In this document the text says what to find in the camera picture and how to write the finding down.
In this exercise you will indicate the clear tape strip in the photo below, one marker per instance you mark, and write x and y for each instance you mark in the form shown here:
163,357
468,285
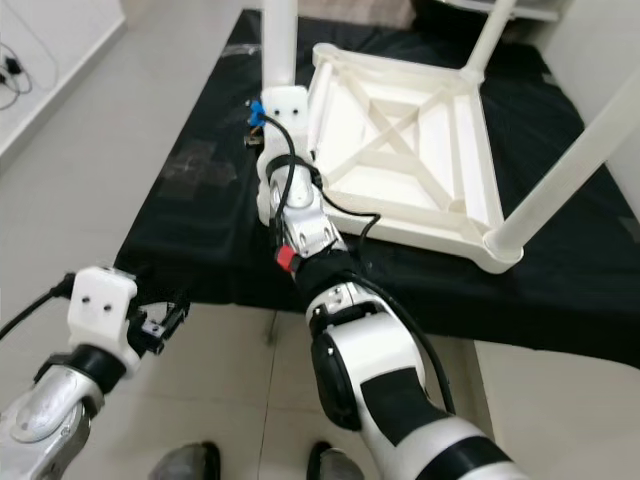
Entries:
245,50

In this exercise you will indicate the white plastic table top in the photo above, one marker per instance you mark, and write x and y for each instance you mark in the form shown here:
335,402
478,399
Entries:
400,140

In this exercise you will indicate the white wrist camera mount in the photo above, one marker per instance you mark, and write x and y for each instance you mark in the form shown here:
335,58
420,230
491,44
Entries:
102,300
288,110

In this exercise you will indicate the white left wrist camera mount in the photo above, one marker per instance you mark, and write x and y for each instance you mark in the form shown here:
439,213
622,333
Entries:
102,300

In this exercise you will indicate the clear tape patch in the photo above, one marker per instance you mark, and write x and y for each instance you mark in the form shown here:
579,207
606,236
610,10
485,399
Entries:
195,167

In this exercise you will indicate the beige covered bench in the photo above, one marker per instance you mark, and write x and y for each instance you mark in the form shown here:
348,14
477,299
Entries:
360,12

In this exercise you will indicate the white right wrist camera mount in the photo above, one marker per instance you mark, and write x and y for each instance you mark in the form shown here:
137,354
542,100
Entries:
288,110

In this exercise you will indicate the grey robot left leg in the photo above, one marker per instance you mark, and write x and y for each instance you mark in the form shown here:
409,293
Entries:
185,465

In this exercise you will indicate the black tablecloth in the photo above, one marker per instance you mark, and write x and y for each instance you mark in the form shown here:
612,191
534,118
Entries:
190,250

